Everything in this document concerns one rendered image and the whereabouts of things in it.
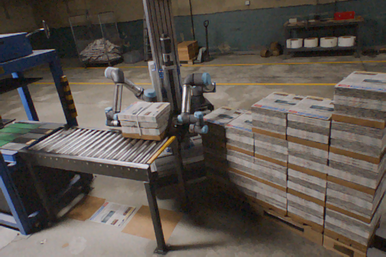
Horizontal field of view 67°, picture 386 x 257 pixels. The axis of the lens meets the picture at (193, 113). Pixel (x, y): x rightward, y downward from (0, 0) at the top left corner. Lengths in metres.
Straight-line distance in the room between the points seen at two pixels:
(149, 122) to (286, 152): 1.10
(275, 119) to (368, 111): 0.62
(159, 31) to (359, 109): 1.96
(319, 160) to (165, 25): 1.90
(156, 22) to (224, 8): 6.28
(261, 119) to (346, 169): 0.66
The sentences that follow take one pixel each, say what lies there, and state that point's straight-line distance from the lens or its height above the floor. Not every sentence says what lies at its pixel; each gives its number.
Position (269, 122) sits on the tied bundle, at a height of 0.95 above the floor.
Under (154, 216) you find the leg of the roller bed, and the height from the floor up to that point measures 0.36.
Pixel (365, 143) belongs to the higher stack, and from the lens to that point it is 2.04.
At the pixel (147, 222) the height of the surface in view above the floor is 0.00.
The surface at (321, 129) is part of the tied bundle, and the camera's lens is 2.10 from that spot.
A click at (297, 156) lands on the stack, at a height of 0.72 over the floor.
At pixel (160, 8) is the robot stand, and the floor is 1.80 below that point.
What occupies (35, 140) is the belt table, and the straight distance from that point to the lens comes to 3.16.
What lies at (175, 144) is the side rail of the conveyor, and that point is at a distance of 2.55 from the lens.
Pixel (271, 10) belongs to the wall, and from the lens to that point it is 8.93.
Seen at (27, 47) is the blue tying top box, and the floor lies 1.61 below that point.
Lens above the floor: 1.90
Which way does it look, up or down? 22 degrees down
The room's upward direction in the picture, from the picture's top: 7 degrees counter-clockwise
